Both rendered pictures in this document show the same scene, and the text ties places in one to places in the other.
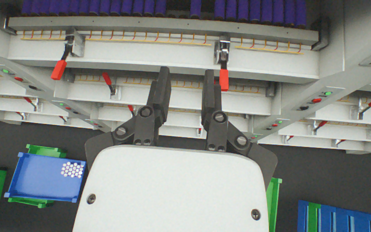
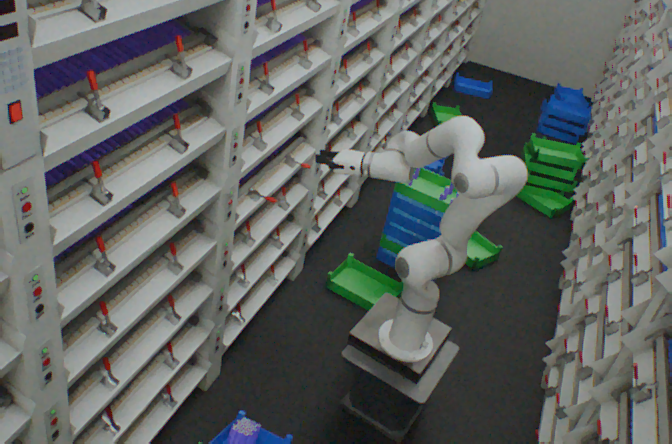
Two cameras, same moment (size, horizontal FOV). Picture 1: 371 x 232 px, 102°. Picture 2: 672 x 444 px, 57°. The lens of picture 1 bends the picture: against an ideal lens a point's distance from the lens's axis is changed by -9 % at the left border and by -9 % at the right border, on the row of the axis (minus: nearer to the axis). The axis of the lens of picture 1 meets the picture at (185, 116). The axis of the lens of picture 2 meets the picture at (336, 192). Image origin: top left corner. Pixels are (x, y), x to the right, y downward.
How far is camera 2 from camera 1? 2.05 m
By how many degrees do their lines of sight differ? 56
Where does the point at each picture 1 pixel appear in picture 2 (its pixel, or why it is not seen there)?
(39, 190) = not seen: outside the picture
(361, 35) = (315, 128)
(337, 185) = (376, 228)
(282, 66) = (305, 154)
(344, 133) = (335, 182)
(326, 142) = (333, 207)
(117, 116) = (234, 297)
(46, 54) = (246, 209)
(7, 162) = not seen: outside the picture
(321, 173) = (360, 233)
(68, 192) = not seen: outside the picture
